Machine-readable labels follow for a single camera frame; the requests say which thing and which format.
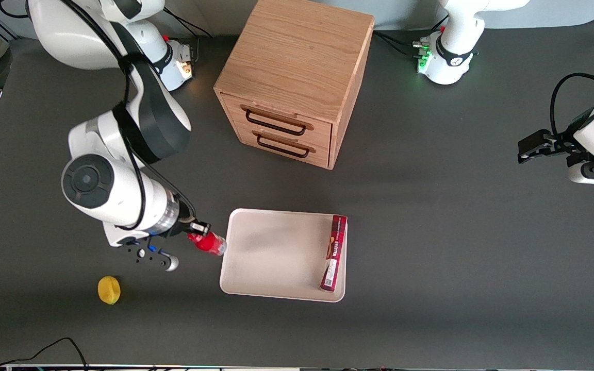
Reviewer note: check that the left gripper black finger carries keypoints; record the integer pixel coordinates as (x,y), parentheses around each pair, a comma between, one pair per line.
(533,145)
(565,144)

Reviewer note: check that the white rectangular tray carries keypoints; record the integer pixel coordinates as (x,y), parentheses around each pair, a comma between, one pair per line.
(276,252)

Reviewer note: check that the red coke bottle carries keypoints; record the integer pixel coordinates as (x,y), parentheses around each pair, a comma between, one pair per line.
(210,243)

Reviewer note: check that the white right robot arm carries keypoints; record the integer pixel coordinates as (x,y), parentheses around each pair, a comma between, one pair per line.
(116,190)

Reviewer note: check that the yellow lemon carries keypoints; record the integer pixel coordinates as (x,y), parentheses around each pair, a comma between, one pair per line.
(109,290)

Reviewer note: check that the wooden two-drawer cabinet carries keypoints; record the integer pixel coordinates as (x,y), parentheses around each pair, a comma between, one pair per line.
(297,51)

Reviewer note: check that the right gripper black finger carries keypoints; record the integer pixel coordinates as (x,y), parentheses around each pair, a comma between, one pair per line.
(200,226)

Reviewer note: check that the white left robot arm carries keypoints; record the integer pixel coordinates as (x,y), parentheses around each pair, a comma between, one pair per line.
(454,56)

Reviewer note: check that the red tartan shortbread box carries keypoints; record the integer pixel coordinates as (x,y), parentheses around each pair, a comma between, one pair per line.
(334,257)

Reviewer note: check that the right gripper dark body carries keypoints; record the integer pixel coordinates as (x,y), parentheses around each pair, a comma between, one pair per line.
(185,225)

